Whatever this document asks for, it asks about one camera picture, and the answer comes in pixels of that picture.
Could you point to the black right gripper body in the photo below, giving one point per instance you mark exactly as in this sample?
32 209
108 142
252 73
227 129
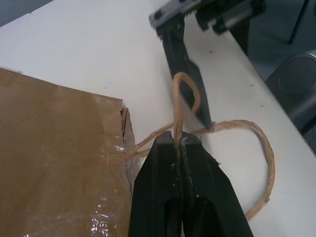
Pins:
222 14

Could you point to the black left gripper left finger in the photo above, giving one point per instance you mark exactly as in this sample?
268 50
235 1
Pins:
153 187

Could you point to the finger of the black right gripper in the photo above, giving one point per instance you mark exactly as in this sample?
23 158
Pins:
201 98
175 54

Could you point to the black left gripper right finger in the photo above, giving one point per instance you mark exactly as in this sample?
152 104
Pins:
209 192

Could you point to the brown paper bag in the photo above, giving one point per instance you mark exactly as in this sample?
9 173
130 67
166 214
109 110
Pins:
61 153

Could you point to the black panel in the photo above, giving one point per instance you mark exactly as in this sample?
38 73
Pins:
279 22

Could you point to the dark grey rounded casing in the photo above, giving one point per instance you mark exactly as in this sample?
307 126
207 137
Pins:
293 93

